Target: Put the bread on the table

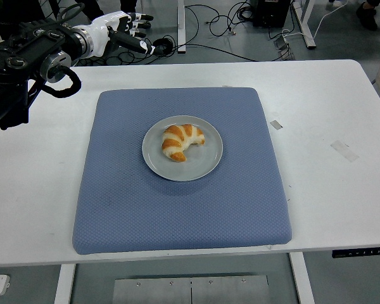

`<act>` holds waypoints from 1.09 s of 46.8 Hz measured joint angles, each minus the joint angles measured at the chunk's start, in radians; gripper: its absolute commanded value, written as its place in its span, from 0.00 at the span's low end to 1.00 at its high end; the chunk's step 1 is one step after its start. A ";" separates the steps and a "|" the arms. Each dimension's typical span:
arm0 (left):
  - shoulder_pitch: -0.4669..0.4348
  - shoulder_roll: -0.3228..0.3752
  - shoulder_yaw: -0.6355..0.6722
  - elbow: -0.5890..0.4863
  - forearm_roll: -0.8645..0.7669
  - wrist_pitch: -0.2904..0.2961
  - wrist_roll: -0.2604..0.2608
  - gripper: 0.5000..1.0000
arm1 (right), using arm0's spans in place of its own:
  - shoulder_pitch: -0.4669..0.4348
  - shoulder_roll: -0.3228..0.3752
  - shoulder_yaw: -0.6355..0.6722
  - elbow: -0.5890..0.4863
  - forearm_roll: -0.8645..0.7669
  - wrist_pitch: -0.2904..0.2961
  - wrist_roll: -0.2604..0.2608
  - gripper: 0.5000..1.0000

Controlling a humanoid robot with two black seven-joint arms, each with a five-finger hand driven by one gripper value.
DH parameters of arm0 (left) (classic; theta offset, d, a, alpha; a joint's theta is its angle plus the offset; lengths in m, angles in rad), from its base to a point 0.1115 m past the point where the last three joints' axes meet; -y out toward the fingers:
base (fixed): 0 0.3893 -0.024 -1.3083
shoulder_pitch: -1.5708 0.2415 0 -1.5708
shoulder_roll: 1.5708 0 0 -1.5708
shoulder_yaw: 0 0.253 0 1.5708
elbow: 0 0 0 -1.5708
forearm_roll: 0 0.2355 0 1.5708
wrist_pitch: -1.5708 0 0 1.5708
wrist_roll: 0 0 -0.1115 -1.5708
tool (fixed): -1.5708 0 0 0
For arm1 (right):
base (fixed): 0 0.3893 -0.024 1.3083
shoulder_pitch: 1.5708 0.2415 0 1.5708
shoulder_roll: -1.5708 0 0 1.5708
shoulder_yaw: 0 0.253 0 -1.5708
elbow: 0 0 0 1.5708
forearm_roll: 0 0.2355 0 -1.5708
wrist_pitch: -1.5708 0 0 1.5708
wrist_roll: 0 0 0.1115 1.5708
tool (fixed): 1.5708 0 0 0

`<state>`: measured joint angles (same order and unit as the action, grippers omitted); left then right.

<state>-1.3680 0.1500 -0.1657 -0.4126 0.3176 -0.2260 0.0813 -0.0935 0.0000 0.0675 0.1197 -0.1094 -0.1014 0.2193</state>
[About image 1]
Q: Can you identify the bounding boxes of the person's dark shoe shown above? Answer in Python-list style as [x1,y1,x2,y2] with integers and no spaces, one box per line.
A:
[355,1,378,32]

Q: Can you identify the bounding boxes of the large pale tape piece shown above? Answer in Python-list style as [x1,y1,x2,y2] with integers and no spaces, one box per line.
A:
[330,140,360,163]

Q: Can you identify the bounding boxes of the white straight desk leg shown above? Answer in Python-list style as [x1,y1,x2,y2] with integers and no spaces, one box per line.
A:
[177,0,187,54]

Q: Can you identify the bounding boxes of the blue quilted mat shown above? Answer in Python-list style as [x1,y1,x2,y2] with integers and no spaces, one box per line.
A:
[72,87,293,256]

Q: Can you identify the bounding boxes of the grey metal plate with screws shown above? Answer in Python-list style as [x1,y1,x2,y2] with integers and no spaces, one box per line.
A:
[112,274,270,304]

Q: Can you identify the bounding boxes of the person's left leg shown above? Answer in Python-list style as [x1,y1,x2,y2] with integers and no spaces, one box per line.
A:
[119,0,137,14]

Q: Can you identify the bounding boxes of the round grey plate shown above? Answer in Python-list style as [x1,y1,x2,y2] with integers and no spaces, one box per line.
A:
[141,115,224,182]

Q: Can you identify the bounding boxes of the coiled black cable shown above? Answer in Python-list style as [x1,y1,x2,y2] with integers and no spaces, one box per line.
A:
[152,37,175,55]

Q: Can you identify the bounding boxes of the golden croissant bread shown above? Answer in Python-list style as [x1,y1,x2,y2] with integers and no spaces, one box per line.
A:
[161,123,206,163]

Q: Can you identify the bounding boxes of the person's right leg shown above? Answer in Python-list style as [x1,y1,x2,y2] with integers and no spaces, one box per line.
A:
[81,0,106,20]

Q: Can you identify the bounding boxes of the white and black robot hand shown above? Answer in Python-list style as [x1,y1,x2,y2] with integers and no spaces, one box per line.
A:
[87,11,165,60]

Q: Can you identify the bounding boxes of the white table leg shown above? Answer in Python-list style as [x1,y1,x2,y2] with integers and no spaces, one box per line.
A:
[288,252,316,304]
[54,263,77,304]

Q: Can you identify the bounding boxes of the black equipment box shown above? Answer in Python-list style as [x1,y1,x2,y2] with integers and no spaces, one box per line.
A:
[252,0,291,28]

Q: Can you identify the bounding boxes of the white slanted desk leg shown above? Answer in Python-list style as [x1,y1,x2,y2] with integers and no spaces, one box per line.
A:
[291,0,317,50]

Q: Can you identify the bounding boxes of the black desk control panel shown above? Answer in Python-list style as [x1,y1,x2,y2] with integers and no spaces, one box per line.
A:
[331,246,380,259]

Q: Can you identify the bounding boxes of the person's leg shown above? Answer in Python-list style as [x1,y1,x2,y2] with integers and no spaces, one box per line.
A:
[81,0,106,20]
[119,0,137,14]

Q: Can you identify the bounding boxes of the grey foot pedal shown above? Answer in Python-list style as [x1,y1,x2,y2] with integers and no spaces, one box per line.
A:
[273,35,296,61]

